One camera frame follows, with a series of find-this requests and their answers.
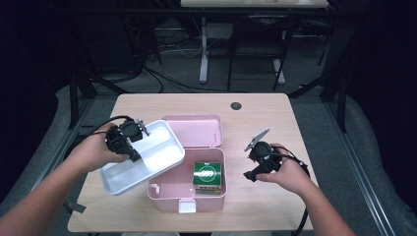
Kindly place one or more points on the person's right hand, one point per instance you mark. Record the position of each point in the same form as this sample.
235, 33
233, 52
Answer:
291, 173

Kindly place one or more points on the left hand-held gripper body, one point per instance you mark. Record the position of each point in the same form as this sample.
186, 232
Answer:
121, 139

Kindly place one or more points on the white plastic tray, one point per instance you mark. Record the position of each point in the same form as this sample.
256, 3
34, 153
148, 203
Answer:
157, 154

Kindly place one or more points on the white background desk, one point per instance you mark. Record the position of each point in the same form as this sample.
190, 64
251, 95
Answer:
204, 65

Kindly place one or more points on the grey metal table clip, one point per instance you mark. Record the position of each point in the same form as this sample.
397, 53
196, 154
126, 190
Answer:
77, 207

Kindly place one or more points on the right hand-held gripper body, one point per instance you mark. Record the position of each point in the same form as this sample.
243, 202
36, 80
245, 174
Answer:
267, 157

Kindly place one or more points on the aluminium floor rail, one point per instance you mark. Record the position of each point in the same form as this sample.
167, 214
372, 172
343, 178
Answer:
86, 108
357, 164

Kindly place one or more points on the black metal stand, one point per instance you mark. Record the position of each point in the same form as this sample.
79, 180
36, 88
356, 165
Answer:
342, 108
73, 105

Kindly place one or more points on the black metal chair frame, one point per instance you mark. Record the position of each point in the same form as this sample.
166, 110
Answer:
231, 65

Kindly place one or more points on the green cardboard box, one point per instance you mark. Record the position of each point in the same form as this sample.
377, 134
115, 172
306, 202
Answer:
207, 173

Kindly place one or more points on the person's left hand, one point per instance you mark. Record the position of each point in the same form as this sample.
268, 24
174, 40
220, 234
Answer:
91, 150

